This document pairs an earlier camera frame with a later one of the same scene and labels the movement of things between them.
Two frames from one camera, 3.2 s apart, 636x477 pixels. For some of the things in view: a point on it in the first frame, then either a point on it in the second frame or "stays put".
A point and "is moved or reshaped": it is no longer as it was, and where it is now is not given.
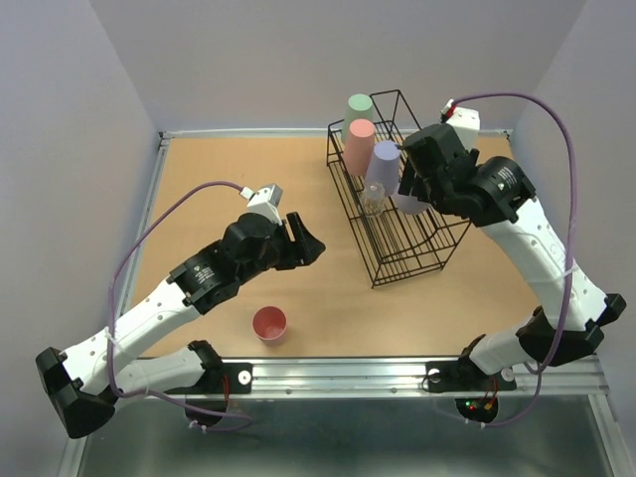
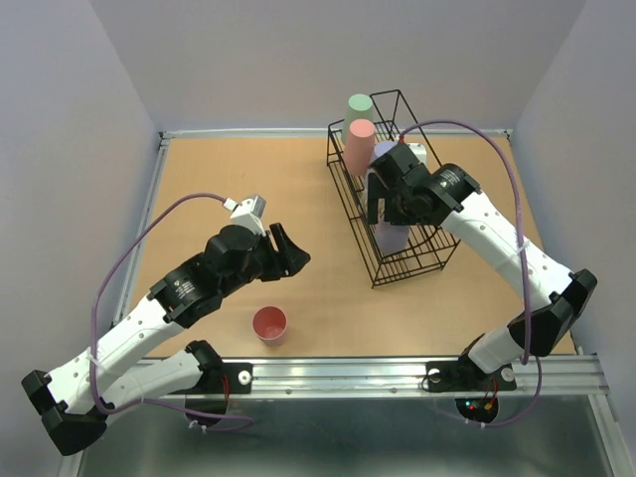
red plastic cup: x=269 y=324 stays put
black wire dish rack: x=399 y=237 stays put
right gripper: x=411 y=184 → x=377 y=191
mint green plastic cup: x=359 y=106 stays put
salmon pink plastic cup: x=359 y=146 stays put
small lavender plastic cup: x=408 y=204 is moved or reshaped
